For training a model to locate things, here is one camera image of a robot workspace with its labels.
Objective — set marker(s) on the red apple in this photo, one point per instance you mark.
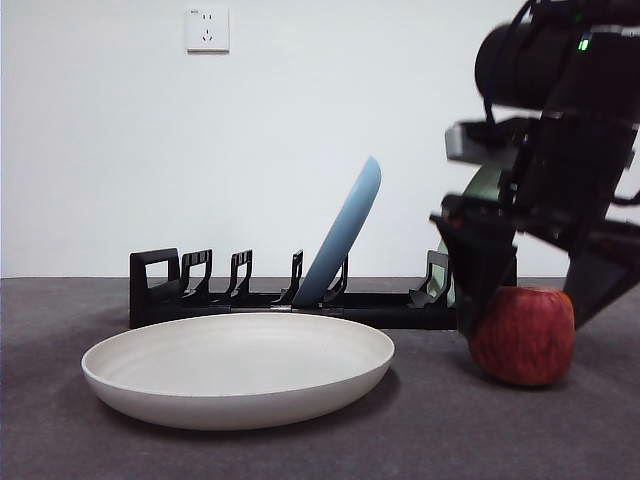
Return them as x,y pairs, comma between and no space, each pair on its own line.
527,340

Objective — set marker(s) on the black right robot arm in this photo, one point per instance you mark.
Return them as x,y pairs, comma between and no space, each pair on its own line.
520,60

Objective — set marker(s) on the green plate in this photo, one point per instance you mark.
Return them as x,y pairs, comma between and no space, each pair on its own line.
482,185

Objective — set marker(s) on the black plate rack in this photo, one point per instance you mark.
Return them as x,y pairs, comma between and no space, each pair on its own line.
152,311

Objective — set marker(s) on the blue plate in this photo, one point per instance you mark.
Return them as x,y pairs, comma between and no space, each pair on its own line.
345,230

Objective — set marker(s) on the white wall socket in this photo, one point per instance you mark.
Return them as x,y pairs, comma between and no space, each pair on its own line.
207,30

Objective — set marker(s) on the pale grey camera box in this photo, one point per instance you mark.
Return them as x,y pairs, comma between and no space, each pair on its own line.
457,145

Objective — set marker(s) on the pale yellow plate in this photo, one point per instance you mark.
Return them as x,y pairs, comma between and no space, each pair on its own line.
235,380

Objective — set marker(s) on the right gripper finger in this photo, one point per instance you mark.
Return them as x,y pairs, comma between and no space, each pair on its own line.
590,285
480,270

